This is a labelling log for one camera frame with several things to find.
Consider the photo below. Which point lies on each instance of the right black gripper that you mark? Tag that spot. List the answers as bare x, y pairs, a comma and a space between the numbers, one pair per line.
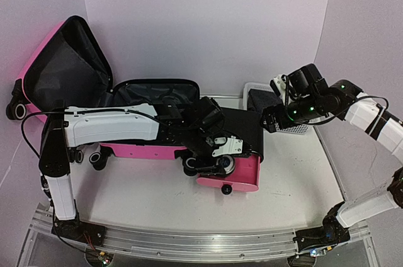
269, 113

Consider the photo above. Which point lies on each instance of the black dotted cloth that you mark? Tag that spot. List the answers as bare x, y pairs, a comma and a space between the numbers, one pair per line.
258, 100

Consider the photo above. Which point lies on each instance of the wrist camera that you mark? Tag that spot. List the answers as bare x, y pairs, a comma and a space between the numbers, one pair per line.
220, 146
278, 86

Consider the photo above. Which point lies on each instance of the black and pink drawer organizer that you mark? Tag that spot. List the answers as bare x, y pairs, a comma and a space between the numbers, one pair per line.
245, 177

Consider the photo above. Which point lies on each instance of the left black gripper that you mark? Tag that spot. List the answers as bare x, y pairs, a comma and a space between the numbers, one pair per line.
207, 168

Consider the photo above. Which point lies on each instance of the pink hard-shell suitcase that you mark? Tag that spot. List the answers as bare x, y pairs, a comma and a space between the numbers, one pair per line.
69, 69

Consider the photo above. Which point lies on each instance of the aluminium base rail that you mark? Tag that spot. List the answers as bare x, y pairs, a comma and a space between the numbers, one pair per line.
220, 248

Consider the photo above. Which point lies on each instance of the round white black tape roll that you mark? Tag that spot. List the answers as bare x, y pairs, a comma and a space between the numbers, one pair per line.
227, 164

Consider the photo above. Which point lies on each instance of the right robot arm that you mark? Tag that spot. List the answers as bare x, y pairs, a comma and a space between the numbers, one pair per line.
305, 98

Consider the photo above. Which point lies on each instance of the white perforated plastic basket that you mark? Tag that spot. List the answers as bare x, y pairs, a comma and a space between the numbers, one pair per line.
299, 130

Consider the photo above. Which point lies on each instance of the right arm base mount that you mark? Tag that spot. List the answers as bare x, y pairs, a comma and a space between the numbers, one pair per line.
319, 237

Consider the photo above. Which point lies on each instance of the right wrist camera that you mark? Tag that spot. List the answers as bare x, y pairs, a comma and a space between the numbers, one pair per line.
278, 86

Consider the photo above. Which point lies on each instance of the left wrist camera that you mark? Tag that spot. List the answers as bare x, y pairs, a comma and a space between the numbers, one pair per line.
220, 146

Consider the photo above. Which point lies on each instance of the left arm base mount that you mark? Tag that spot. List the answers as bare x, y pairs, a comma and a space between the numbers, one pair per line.
79, 231

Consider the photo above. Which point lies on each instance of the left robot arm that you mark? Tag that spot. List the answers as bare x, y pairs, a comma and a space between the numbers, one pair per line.
198, 127

